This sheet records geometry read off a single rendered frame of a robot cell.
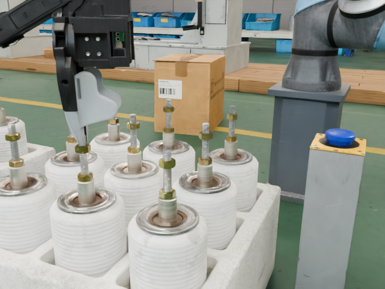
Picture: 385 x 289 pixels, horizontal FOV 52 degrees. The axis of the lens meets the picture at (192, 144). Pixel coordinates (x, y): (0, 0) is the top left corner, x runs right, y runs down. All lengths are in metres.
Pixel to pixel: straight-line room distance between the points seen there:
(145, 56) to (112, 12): 2.49
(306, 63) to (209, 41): 1.78
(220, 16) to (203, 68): 1.19
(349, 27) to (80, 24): 0.68
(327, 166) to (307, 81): 0.50
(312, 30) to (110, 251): 0.73
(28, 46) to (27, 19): 3.50
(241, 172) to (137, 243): 0.25
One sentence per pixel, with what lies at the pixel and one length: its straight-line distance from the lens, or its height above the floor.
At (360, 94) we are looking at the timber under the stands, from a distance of 2.46.
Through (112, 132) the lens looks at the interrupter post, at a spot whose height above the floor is 0.27.
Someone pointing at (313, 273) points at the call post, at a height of 0.12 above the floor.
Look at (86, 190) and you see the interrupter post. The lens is 0.53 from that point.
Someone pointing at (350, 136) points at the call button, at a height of 0.33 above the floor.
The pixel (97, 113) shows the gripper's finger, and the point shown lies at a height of 0.37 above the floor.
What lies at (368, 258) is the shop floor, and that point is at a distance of 0.94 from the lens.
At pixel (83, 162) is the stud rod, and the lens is 0.52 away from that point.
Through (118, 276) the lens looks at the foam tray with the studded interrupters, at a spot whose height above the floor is 0.18.
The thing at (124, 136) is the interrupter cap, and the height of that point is 0.25.
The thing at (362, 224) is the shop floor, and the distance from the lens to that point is 1.07.
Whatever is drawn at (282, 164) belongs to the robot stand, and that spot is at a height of 0.10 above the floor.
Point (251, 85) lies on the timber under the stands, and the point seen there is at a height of 0.05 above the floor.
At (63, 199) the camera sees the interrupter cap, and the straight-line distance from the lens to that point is 0.55.
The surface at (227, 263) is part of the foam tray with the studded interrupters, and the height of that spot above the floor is 0.18.
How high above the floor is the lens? 0.49
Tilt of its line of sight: 19 degrees down
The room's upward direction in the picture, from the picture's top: 1 degrees clockwise
